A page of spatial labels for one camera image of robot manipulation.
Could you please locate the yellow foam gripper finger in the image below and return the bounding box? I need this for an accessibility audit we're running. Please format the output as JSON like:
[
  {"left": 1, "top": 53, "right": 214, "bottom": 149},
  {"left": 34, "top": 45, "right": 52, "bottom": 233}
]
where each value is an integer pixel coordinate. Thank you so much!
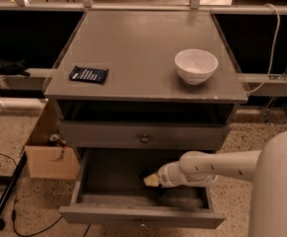
[{"left": 143, "top": 173, "right": 160, "bottom": 188}]

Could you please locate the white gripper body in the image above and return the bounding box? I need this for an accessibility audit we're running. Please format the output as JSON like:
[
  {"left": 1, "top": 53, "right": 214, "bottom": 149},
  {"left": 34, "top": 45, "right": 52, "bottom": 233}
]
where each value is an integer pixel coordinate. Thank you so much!
[{"left": 157, "top": 161, "right": 184, "bottom": 188}]

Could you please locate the dark chocolate rxbar wrapper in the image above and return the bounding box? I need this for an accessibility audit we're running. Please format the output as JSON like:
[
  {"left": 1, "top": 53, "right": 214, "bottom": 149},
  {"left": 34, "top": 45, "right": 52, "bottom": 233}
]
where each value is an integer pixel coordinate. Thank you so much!
[{"left": 138, "top": 167, "right": 167, "bottom": 196}]

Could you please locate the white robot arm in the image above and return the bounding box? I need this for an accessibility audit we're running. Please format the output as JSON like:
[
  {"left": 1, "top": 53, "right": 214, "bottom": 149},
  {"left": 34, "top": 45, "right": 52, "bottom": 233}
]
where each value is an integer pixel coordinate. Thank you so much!
[{"left": 143, "top": 131, "right": 287, "bottom": 237}]

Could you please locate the open grey lower drawer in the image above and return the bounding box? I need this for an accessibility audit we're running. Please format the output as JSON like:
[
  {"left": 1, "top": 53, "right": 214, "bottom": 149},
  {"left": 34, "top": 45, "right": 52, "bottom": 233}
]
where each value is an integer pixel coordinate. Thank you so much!
[{"left": 59, "top": 149, "right": 226, "bottom": 229}]

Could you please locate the closed grey upper drawer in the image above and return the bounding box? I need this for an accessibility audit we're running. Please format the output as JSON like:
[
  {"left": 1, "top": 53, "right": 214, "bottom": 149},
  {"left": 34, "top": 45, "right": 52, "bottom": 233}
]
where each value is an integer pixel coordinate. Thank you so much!
[{"left": 58, "top": 120, "right": 230, "bottom": 151}]

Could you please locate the grey drawer cabinet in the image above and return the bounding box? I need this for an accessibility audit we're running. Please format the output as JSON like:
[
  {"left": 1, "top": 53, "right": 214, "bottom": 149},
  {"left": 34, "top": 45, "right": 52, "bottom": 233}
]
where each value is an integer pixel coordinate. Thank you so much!
[{"left": 43, "top": 9, "right": 249, "bottom": 170}]

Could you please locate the metal can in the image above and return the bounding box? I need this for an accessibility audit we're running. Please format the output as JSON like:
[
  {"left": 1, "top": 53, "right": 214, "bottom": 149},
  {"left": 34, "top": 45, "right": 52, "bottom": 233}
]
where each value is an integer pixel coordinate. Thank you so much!
[{"left": 48, "top": 133, "right": 60, "bottom": 144}]

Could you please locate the white ceramic bowl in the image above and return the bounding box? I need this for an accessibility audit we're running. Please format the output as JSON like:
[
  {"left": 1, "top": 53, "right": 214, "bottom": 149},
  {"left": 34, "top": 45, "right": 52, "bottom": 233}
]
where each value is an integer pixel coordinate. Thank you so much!
[{"left": 175, "top": 49, "right": 219, "bottom": 85}]

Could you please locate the cardboard box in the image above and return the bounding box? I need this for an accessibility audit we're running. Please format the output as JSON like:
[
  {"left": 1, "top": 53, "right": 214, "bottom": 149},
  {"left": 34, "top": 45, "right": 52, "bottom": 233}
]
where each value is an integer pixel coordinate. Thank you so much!
[{"left": 25, "top": 102, "right": 80, "bottom": 180}]

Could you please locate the blue snack bar wrapper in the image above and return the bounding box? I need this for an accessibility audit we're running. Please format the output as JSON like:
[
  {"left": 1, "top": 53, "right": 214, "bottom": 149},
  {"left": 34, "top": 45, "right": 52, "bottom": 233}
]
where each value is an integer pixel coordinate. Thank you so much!
[{"left": 69, "top": 66, "right": 109, "bottom": 85}]

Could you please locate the black bar on floor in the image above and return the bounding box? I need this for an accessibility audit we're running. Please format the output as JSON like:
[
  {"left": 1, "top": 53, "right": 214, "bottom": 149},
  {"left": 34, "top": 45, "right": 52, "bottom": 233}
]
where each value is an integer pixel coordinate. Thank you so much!
[{"left": 0, "top": 153, "right": 27, "bottom": 230}]

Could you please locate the white hanging cable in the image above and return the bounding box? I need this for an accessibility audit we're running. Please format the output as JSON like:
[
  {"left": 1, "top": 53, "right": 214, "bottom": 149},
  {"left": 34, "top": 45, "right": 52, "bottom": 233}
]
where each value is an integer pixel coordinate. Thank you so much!
[{"left": 245, "top": 3, "right": 281, "bottom": 95}]

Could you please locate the black cloth on rail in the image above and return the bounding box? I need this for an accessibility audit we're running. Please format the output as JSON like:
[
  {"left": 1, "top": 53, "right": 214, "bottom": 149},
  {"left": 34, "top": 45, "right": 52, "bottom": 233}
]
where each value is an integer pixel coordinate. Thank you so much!
[{"left": 0, "top": 60, "right": 31, "bottom": 77}]

